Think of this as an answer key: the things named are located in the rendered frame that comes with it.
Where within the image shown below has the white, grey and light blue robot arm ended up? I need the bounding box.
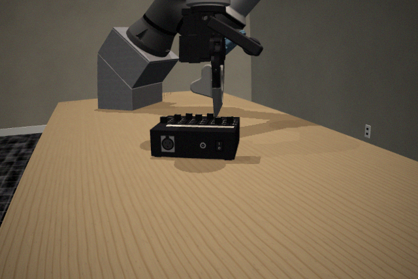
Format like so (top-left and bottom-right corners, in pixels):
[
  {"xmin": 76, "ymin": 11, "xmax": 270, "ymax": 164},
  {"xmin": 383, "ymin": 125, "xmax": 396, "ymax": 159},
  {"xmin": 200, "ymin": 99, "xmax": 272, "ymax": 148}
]
[{"xmin": 126, "ymin": 0, "xmax": 263, "ymax": 57}]

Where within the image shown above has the black lighting desk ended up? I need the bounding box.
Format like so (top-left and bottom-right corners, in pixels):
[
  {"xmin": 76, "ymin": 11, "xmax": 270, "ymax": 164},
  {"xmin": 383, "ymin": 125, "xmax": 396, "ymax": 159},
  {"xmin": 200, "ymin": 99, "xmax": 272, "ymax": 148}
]
[{"xmin": 150, "ymin": 113, "xmax": 240, "ymax": 161}]

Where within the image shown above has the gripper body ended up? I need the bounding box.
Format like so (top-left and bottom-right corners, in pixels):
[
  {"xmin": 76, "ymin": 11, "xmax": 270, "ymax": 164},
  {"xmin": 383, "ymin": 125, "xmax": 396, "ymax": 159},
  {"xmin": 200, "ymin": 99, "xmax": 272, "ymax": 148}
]
[{"xmin": 179, "ymin": 5, "xmax": 226, "ymax": 64}]

